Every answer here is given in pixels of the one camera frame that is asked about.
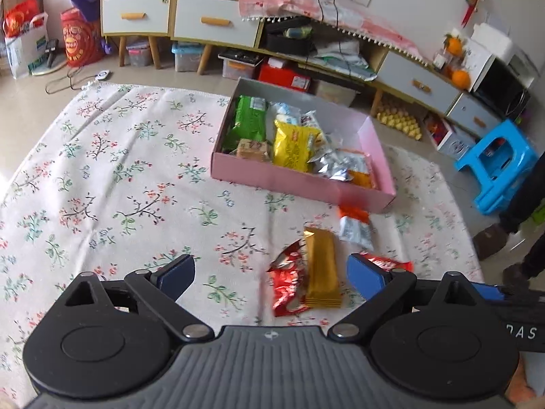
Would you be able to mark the orange silver snack packet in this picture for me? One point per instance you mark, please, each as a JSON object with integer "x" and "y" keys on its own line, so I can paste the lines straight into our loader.
{"x": 355, "y": 227}

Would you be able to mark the pink shallow cardboard box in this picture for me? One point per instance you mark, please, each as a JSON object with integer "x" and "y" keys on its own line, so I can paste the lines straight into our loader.
{"x": 250, "y": 164}

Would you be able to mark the silver chocolate pie snack pack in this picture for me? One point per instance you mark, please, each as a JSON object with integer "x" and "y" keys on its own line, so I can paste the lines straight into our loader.
{"x": 340, "y": 165}

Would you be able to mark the yellow egg tray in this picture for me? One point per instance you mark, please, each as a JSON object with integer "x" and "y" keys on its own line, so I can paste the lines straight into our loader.
{"x": 400, "y": 119}

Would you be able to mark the gold wafer bar packet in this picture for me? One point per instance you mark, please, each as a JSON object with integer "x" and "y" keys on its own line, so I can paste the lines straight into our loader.
{"x": 323, "y": 289}

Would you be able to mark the pink cloth on cabinet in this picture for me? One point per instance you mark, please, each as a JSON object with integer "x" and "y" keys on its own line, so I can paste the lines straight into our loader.
{"x": 344, "y": 15}

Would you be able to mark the orange fruit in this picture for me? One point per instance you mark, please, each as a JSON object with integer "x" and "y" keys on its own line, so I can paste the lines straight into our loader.
{"x": 461, "y": 79}

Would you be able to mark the yellow snack packet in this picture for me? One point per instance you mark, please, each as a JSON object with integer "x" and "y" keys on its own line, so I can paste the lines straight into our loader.
{"x": 294, "y": 146}

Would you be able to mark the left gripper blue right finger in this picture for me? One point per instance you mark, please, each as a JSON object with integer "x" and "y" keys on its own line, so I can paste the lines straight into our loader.
{"x": 385, "y": 294}

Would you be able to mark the red gift bag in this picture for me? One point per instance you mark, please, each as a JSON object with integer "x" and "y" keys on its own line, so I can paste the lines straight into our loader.
{"x": 82, "y": 39}

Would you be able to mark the green snack packet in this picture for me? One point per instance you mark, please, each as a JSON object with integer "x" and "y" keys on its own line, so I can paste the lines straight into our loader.
{"x": 249, "y": 122}

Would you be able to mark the white blue small snack packet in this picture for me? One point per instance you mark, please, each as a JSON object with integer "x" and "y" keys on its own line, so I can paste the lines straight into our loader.
{"x": 310, "y": 119}

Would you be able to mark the blue plastic stool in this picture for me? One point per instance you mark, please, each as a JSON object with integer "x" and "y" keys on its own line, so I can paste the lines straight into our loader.
{"x": 500, "y": 162}

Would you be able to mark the white blue bread packet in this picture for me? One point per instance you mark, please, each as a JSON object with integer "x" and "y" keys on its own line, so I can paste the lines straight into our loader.
{"x": 283, "y": 113}

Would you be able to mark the wooden tv cabinet with drawers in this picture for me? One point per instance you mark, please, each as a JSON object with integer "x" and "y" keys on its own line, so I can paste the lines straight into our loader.
{"x": 317, "y": 48}

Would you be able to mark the red cardboard box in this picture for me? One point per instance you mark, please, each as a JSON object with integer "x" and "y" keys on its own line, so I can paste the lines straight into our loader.
{"x": 284, "y": 77}

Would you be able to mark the clear plastic storage bin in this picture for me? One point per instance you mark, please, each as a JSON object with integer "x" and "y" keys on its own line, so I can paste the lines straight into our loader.
{"x": 334, "y": 93}

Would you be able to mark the small red crinkled snack packet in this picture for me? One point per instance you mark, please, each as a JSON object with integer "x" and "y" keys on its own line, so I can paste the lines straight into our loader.
{"x": 289, "y": 277}

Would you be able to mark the floral white rug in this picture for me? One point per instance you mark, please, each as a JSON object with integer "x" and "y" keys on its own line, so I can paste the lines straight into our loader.
{"x": 121, "y": 181}

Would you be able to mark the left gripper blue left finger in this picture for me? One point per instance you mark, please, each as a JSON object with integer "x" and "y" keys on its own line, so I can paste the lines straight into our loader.
{"x": 159, "y": 290}

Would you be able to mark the black microwave oven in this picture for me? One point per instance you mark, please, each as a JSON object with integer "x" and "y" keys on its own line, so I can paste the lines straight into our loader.
{"x": 500, "y": 90}

